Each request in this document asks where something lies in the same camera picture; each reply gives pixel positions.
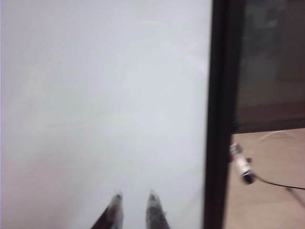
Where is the whiteboard with black frame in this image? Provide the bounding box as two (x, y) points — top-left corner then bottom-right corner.
(0, 0), (237, 229)

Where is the thin black cable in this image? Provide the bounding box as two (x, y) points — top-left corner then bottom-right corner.
(251, 173), (305, 202)

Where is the white cable connector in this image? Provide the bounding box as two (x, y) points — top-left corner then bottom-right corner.
(229, 142), (256, 186)

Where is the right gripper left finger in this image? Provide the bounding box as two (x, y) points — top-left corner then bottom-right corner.
(90, 190), (125, 229)

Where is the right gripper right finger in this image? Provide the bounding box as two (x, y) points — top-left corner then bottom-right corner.
(145, 189), (171, 229)

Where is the thin white cable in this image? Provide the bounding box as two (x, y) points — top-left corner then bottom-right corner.
(258, 130), (305, 145)

